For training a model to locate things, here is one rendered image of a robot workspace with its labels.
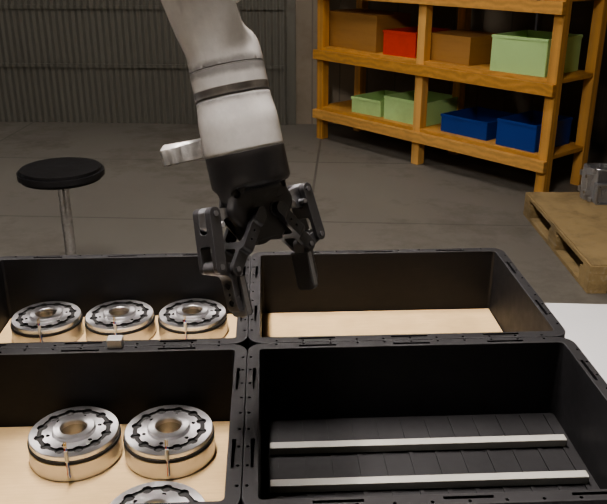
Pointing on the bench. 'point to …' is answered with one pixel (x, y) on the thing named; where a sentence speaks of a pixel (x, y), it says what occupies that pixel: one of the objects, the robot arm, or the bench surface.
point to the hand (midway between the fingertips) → (276, 296)
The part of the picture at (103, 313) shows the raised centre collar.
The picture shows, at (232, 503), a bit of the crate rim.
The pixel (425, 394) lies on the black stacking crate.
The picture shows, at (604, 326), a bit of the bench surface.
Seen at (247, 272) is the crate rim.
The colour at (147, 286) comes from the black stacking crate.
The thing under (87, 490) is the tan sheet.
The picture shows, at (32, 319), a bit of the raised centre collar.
